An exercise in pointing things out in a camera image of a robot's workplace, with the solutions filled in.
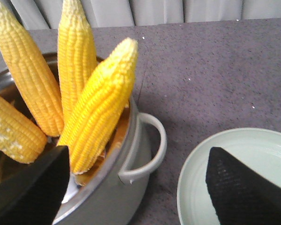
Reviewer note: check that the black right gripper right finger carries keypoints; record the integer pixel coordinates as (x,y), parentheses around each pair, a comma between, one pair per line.
(239,195)

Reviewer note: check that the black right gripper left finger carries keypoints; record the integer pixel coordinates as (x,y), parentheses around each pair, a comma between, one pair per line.
(34,195)

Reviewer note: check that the bright yellow corn cob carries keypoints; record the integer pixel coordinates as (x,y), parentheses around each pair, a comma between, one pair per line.
(100,106)
(76,54)

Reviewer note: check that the pale speckled corn cob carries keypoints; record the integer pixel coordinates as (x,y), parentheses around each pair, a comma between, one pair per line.
(20,138)

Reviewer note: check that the orange-yellow corn cob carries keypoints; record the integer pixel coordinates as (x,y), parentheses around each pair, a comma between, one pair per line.
(31,74)

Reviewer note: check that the bright yellow upright corn cob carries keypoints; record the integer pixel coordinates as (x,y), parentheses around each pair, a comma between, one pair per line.
(76,54)

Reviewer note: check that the mint green plate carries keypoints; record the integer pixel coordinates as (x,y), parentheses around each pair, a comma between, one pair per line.
(259,149)

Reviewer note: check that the pale green electric cooking pot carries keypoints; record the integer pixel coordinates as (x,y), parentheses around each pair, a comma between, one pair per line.
(111,191)

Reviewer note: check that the grey pleated curtain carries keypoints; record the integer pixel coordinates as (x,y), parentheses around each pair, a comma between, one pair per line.
(45,14)

